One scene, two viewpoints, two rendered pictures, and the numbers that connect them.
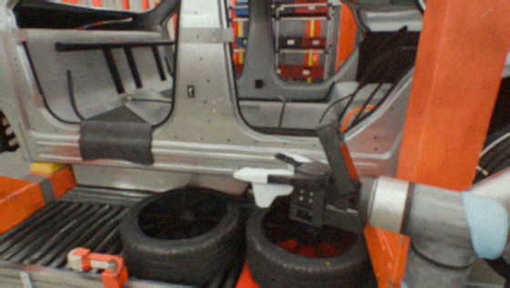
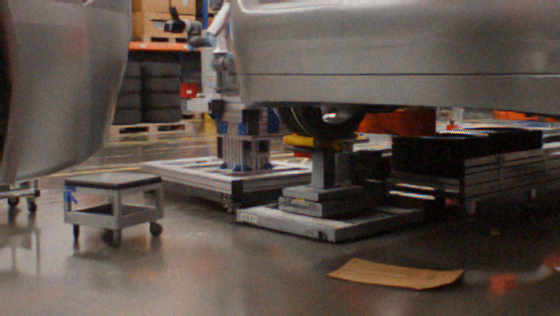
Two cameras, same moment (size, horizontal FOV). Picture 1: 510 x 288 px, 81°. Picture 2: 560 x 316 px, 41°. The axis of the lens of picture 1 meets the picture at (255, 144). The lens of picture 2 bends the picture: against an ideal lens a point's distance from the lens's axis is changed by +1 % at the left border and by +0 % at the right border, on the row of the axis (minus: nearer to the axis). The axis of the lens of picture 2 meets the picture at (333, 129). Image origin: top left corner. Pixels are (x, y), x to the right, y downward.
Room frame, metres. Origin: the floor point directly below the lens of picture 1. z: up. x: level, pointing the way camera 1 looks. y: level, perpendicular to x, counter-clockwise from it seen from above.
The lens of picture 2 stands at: (3.51, -4.82, 0.90)
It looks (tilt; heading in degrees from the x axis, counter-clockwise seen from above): 4 degrees down; 124
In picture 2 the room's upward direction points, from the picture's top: straight up
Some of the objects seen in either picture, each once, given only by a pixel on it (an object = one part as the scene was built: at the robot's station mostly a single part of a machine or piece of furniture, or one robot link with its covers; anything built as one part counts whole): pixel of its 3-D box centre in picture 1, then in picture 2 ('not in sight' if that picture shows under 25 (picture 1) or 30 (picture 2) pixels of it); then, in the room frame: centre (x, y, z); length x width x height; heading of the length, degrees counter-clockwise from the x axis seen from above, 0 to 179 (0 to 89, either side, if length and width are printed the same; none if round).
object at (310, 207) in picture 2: not in sight; (329, 201); (0.99, -1.09, 0.13); 0.50 x 0.36 x 0.10; 80
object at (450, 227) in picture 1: (449, 221); not in sight; (0.34, -0.26, 1.21); 0.11 x 0.08 x 0.09; 60
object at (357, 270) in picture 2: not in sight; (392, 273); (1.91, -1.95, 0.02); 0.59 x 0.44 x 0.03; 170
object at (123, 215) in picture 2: not in sight; (113, 207); (0.22, -2.10, 0.17); 0.43 x 0.36 x 0.34; 5
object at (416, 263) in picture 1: (433, 270); not in sight; (0.36, -0.27, 1.12); 0.11 x 0.08 x 0.11; 150
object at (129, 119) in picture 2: not in sight; (140, 97); (-5.48, 3.17, 0.55); 1.40 x 0.80 x 1.09; 77
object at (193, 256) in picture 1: (184, 230); (496, 144); (1.46, 0.42, 0.39); 0.66 x 0.66 x 0.24
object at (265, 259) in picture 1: (307, 242); (440, 151); (1.34, -0.28, 0.39); 0.66 x 0.66 x 0.24
